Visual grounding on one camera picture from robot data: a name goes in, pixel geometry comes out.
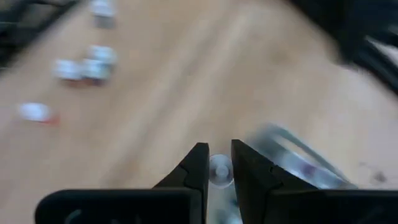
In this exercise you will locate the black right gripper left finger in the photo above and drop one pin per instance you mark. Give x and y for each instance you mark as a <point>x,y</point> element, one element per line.
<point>140,208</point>

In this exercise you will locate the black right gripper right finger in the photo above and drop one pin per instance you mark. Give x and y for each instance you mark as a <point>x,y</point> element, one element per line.
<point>280,205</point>

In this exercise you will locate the small orange dropper bottle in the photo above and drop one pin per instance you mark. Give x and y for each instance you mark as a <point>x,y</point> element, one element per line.
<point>34,111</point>
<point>220,171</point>

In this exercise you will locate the small brown dropper bottle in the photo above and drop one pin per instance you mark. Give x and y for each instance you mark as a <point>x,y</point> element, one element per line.
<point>66,69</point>

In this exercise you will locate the white plastic bin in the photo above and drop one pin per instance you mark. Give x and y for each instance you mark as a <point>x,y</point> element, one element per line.
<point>295,161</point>

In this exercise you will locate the black aluminium frame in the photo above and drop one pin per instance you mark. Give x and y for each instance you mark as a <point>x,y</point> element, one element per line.
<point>18,28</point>

